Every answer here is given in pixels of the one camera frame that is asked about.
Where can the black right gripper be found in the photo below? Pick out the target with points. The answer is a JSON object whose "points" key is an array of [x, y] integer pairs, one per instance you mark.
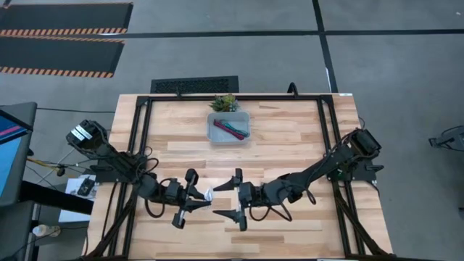
{"points": [[248, 194]]}

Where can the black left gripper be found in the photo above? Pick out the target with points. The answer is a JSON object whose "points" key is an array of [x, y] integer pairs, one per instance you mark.
{"points": [[174, 192]]}

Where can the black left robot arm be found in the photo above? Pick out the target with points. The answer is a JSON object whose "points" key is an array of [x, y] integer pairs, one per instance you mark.
{"points": [[119, 159]]}

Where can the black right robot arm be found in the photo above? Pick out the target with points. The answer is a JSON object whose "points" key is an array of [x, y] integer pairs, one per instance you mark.
{"points": [[326, 163]]}

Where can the white plastic bin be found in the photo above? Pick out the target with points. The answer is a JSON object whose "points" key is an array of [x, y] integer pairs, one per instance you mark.
{"points": [[217, 137]]}

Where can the small green succulent plant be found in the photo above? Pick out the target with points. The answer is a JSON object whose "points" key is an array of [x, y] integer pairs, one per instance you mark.
{"points": [[224, 103]]}

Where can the small black handheld device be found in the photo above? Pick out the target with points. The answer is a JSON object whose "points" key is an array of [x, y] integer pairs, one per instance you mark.
{"points": [[86, 186]]}

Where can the black floor vent grate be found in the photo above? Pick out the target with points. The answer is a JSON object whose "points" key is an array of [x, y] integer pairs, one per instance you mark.
{"points": [[195, 85]]}

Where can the white paper sheet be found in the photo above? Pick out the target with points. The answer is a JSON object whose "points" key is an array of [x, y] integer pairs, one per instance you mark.
{"points": [[72, 203]]}

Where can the black desk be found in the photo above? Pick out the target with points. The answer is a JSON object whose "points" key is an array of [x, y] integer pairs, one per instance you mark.
{"points": [[54, 197]]}

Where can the clear plastic bottle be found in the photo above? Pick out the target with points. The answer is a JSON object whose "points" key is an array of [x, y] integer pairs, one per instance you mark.
{"points": [[45, 230]]}

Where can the blue screen monitor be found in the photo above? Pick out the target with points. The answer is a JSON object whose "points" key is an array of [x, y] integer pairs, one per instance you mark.
{"points": [[11, 152]]}

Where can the black hazard-striped floor mat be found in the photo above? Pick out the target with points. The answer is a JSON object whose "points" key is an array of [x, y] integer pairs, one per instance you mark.
{"points": [[58, 54], [65, 16]]}

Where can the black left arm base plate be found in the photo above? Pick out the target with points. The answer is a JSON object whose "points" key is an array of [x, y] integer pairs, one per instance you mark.
{"points": [[108, 175]]}

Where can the black aluminium table frame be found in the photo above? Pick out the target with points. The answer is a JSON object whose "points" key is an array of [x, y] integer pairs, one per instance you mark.
{"points": [[253, 98]]}

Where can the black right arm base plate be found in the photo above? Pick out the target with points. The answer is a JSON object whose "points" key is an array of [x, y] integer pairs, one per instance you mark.
{"points": [[359, 172]]}

